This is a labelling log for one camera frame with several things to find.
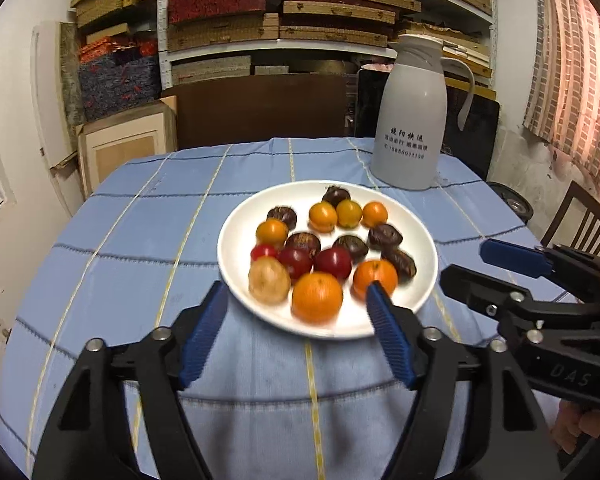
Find white metal shelf unit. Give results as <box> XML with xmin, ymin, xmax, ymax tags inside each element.
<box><xmin>156</xmin><ymin>0</ymin><xmax>498</xmax><ymax>86</ymax></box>

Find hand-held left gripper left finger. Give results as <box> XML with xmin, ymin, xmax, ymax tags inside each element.
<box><xmin>31</xmin><ymin>282</ymin><xmax>229</xmax><ymax>480</ymax></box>

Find orange red patterned boxes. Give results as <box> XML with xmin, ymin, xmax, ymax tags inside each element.
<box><xmin>79</xmin><ymin>35</ymin><xmax>158</xmax><ymax>63</ymax></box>

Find striped curtain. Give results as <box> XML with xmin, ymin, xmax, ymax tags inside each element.
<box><xmin>522</xmin><ymin>0</ymin><xmax>600</xmax><ymax>151</ymax></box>

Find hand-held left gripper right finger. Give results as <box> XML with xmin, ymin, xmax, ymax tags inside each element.
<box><xmin>365</xmin><ymin>280</ymin><xmax>563</xmax><ymax>480</ymax></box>

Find orange tangerine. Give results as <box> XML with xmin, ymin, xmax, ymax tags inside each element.
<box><xmin>352</xmin><ymin>259</ymin><xmax>399</xmax><ymax>301</ymax></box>

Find marble pattern board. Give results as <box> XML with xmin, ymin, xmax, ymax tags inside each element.
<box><xmin>59</xmin><ymin>22</ymin><xmax>88</xmax><ymax>126</ymax></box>

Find large orange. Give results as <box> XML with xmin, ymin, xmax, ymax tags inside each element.
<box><xmin>291</xmin><ymin>271</ymin><xmax>344</xmax><ymax>324</ymax></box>

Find white round plate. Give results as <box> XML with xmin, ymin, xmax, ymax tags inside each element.
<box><xmin>217</xmin><ymin>180</ymin><xmax>439</xmax><ymax>341</ymax></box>

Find white leaning board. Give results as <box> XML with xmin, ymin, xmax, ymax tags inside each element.
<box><xmin>30</xmin><ymin>22</ymin><xmax>86</xmax><ymax>201</ymax></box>

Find blue checked tablecloth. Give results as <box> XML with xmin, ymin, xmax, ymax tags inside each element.
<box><xmin>0</xmin><ymin>136</ymin><xmax>588</xmax><ymax>480</ymax></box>

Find brown wooden board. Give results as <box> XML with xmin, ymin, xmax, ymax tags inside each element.
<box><xmin>160</xmin><ymin>74</ymin><xmax>356</xmax><ymax>150</ymax></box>

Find dark red plum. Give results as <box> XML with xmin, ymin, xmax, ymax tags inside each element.
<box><xmin>278</xmin><ymin>247</ymin><xmax>314</xmax><ymax>281</ymax></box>
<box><xmin>313</xmin><ymin>246</ymin><xmax>354</xmax><ymax>282</ymax></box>

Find person's right hand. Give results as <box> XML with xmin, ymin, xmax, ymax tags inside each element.
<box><xmin>550</xmin><ymin>400</ymin><xmax>597</xmax><ymax>454</ymax></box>

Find blue patterned fabric boxes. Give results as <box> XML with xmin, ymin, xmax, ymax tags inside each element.
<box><xmin>77</xmin><ymin>52</ymin><xmax>161</xmax><ymax>121</ymax></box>

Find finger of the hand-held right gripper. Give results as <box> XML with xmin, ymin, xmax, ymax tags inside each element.
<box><xmin>480</xmin><ymin>238</ymin><xmax>600</xmax><ymax>307</ymax></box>
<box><xmin>440</xmin><ymin>264</ymin><xmax>532</xmax><ymax>324</ymax></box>

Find black round object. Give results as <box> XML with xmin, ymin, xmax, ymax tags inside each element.
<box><xmin>485</xmin><ymin>181</ymin><xmax>533</xmax><ymax>223</ymax></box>

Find stack of woven flat boxes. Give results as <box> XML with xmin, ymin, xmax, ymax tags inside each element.
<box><xmin>167</xmin><ymin>0</ymin><xmax>496</xmax><ymax>86</ymax></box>

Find dark wooden chair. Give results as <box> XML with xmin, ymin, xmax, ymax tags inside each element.
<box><xmin>540</xmin><ymin>181</ymin><xmax>600</xmax><ymax>261</ymax></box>

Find white thermos jug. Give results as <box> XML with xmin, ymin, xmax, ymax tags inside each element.
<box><xmin>370</xmin><ymin>33</ymin><xmax>476</xmax><ymax>191</ymax></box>

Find small deep orange kumquat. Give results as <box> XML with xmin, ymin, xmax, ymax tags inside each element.
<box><xmin>361</xmin><ymin>201</ymin><xmax>389</xmax><ymax>227</ymax></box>

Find pale yellow orange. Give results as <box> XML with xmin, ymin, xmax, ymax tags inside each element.
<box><xmin>248</xmin><ymin>255</ymin><xmax>292</xmax><ymax>305</ymax></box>

